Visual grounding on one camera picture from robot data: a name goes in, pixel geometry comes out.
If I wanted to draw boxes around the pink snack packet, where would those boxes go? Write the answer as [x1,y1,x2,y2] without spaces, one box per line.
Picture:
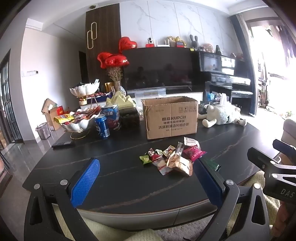
[183,146,207,162]

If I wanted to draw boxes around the beige large snack pouch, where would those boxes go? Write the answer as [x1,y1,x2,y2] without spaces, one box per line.
[166,152,193,176]

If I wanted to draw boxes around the silver long snack bar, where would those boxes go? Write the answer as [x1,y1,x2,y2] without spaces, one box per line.
[175,142,185,156]

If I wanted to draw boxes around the pale green candy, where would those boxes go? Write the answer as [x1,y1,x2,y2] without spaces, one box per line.
[155,149,163,156]

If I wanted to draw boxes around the red white snack packet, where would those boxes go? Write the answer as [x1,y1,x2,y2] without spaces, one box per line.
[147,148,162,162]

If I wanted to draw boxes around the green snack packet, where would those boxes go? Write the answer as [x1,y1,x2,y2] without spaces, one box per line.
[139,155,152,165]

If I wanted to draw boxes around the red white clear packet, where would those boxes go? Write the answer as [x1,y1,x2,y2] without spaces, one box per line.
[152,159,173,176]

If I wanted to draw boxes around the white gold candy packet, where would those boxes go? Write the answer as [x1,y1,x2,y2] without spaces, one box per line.
[162,145,176,157]

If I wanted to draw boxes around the person right hand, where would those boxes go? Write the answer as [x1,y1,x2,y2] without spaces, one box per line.
[271,201,295,238]

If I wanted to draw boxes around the dark green packet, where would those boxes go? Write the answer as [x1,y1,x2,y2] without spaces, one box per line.
[206,160,221,172]

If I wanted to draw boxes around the black remote control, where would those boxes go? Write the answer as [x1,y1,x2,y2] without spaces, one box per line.
[52,141,74,149]

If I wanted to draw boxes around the white plush sheep toy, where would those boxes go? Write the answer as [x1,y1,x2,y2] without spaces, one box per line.
[198,93,247,128]

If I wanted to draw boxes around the piano bench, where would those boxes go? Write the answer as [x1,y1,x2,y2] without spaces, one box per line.
[230,90,253,114]

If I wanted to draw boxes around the white lower shell bowl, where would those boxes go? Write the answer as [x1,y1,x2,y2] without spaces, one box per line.
[61,115,97,133]

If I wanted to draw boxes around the white shell bowl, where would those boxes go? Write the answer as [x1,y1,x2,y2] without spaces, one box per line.
[69,79,100,97]
[61,115,97,133]

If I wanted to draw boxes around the grey plastic bin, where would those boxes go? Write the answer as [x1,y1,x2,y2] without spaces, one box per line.
[36,123,51,140]

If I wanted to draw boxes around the blue pepsi can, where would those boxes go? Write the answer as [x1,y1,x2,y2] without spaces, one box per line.
[95,114,110,139]

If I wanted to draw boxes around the yellow snack bag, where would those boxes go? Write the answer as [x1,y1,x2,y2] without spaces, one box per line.
[54,114,75,125]

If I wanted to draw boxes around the brown cardboard box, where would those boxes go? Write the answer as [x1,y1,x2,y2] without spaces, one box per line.
[142,96,198,140]

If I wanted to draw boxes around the black tin box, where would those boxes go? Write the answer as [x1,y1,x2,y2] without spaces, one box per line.
[119,108,140,130]

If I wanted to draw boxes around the open cardboard box floor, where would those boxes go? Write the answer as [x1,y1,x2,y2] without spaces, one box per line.
[41,98,64,131]

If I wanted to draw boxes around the yellow mountain shaped box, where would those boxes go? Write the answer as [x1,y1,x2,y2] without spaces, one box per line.
[104,91,136,110]

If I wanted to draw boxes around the black upright piano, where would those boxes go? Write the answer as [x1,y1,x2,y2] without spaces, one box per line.
[191,51,255,114]

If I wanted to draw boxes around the white upper shell bowl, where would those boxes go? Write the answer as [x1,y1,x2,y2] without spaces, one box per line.
[69,79,100,97]

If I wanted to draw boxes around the dried flower bouquet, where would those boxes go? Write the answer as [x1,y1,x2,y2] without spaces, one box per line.
[107,67,122,91]

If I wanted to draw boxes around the black bunny figurine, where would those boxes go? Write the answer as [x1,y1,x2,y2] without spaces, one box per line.
[190,35,199,51]

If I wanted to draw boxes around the red heart balloon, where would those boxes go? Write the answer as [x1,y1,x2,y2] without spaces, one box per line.
[97,52,130,69]
[118,37,137,53]

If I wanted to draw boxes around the black television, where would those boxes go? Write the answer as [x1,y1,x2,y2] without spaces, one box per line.
[121,47,194,90]

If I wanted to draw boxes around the red heart balloon upper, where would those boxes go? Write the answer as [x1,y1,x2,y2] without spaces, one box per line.
[118,37,137,53]

